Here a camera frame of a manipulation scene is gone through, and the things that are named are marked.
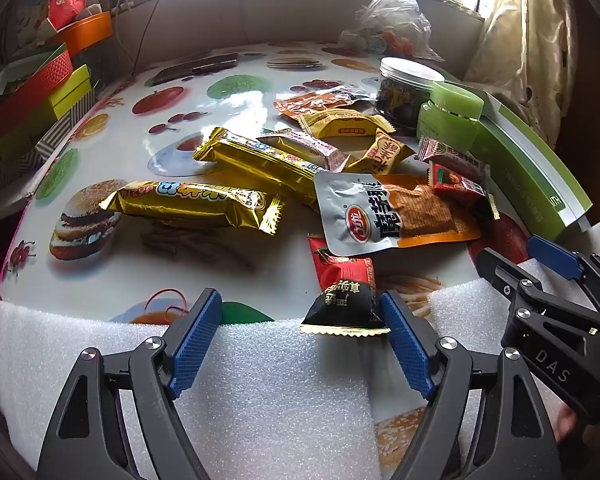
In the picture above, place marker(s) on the fruit print tablecloth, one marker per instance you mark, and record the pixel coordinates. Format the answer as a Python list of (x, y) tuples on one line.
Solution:
[(280, 270)]

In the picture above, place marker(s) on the green cosmetic jar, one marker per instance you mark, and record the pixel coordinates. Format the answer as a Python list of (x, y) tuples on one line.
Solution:
[(455, 105)]

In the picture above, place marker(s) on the person's right hand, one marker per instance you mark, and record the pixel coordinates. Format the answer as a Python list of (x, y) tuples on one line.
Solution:
[(570, 422)]

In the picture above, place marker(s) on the small black snack packet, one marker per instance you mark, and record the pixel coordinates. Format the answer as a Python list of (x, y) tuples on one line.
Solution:
[(342, 310)]

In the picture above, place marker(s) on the cream patterned curtain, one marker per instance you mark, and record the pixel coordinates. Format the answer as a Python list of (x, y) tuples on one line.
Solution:
[(520, 35)]

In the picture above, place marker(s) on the green cardboard box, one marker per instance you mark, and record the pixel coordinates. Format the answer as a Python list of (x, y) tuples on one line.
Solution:
[(525, 160)]

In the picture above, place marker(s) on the yellow-green box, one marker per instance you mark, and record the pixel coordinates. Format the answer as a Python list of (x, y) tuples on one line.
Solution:
[(72, 85)]

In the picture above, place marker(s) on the small red snack packet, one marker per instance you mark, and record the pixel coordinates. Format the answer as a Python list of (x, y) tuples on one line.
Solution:
[(455, 185)]

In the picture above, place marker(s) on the red open gift box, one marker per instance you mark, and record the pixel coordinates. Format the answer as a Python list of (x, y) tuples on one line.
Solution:
[(40, 77)]

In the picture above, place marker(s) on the gold snack bar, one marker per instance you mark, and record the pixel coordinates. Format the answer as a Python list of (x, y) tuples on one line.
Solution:
[(195, 202), (245, 157)]

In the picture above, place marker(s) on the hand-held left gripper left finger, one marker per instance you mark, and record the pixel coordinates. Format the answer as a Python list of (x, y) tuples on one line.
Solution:
[(195, 345)]

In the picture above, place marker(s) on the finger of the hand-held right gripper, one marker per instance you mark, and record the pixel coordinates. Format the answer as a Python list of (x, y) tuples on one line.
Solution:
[(555, 255), (502, 270)]

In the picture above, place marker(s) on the orange box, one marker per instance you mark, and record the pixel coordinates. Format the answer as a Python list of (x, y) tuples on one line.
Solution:
[(87, 27)]

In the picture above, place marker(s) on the yellow snack packet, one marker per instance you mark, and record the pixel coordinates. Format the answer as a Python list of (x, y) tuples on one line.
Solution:
[(345, 122), (382, 152)]

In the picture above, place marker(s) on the clear plastic bag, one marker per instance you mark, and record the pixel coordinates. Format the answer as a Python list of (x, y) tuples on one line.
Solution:
[(390, 15)]

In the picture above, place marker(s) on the clear jar with white lid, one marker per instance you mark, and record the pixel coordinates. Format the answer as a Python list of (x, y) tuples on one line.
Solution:
[(405, 95)]

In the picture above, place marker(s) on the black smartphone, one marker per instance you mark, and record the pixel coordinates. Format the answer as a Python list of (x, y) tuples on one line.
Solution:
[(195, 67)]

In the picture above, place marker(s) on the black white striped box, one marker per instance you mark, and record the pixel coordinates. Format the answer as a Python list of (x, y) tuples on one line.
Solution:
[(55, 135)]

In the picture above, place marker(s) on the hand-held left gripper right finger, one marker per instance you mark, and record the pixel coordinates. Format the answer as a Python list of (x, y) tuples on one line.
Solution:
[(407, 345)]

